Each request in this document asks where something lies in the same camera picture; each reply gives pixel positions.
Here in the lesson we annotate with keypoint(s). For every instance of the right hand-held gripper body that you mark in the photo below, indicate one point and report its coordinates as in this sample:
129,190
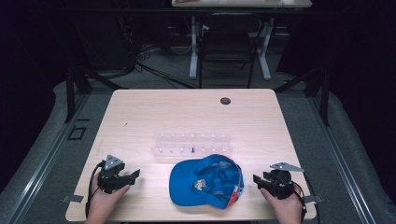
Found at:
278,185

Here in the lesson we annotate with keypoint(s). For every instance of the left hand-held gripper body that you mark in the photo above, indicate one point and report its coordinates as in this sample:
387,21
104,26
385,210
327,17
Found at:
109,180

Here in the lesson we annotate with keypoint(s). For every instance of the blue baseball cap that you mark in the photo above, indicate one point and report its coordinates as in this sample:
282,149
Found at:
186,183

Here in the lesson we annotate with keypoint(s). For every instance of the person's left hand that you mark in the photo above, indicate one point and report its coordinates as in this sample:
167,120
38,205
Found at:
101,202

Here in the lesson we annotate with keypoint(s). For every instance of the person's right hand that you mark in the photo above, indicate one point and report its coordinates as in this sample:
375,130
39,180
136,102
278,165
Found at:
286,208

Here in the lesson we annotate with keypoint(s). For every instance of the clear acrylic peg rack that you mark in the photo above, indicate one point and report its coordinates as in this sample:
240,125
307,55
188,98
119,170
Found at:
193,144

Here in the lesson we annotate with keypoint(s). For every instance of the black table grommet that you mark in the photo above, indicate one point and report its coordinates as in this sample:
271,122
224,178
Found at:
225,100

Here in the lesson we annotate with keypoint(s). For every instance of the black metal stand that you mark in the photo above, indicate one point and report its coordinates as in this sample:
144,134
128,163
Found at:
74,87
320,90

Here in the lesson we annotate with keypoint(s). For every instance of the black chair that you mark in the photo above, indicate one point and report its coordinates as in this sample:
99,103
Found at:
227,43

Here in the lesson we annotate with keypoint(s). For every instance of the white-legged desk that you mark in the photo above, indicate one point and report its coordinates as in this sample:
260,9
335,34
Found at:
243,3

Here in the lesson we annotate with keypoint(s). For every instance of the grey table bracket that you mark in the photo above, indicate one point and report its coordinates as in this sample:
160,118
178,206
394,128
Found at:
313,199
72,198

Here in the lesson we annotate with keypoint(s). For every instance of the aluminium floor rail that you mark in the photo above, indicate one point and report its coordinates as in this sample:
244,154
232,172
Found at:
46,155
339,161

